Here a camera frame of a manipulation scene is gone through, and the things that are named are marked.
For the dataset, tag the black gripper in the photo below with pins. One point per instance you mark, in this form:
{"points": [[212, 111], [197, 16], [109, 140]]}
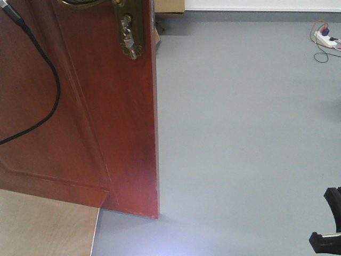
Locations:
{"points": [[329, 243]]}

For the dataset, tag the brown wooden door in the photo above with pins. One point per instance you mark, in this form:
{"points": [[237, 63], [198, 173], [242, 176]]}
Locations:
{"points": [[85, 132]]}

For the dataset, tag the brass door lock plate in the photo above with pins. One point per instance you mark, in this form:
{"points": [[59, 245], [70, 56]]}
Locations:
{"points": [[128, 18]]}

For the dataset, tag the white power strip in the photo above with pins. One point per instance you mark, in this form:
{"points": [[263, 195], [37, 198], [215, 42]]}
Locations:
{"points": [[324, 40]]}

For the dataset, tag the brown cardboard box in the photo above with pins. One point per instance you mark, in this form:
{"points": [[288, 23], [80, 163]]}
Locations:
{"points": [[166, 9]]}

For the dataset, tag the plywood base board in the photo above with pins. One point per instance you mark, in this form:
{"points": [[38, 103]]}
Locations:
{"points": [[32, 225]]}

